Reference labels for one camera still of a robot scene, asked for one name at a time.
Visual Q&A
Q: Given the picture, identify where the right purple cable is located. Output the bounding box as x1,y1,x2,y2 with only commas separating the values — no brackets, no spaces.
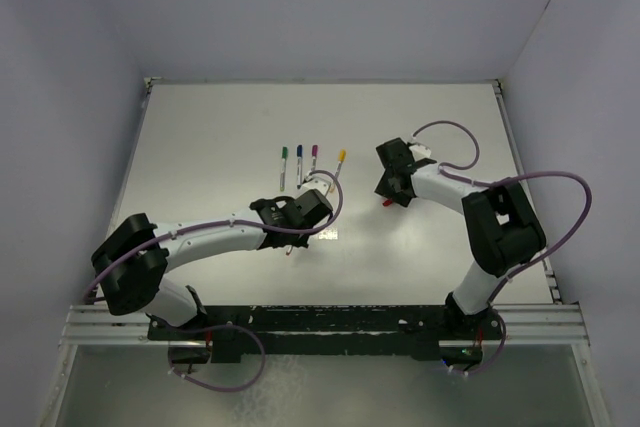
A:
410,120,595,381

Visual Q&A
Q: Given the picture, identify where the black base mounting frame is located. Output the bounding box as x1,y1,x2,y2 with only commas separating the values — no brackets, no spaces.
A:
148,305,504,364

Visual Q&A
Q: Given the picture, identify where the aluminium rail front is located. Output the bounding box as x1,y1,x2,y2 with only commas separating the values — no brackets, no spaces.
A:
62,304,590,346

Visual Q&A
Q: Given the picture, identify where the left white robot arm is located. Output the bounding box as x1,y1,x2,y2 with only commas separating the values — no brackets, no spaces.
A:
91,189,334,339

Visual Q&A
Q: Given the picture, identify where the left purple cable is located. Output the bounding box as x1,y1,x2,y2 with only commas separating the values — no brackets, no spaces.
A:
84,169,344,391

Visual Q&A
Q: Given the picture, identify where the green marker pen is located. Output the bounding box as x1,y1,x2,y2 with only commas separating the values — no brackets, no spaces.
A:
279,155,287,192

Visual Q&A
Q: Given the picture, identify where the aluminium rail right side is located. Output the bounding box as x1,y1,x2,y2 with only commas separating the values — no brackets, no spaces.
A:
492,79,566,304

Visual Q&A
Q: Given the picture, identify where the blue marker pen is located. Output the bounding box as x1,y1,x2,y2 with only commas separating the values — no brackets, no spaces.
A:
296,154,303,189

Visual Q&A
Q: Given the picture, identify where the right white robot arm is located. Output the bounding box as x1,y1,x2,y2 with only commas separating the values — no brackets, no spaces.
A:
375,138,547,338

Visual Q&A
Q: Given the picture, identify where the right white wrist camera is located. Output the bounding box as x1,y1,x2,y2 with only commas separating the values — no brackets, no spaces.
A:
407,142,432,161

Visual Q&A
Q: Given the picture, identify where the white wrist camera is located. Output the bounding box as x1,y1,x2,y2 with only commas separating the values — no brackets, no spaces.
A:
407,142,432,161
299,174,333,195

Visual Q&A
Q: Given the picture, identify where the aluminium rail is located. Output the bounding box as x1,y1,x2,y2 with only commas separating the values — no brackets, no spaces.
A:
62,304,590,346
492,79,566,304

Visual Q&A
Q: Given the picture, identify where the yellow marker pen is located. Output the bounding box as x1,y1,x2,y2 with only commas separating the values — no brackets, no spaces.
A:
329,160,343,193

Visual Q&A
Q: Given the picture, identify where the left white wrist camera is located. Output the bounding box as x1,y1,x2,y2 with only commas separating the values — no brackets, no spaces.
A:
299,174,333,195

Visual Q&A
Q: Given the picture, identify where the purple cable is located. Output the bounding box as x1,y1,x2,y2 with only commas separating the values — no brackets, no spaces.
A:
84,169,344,391
410,120,595,381

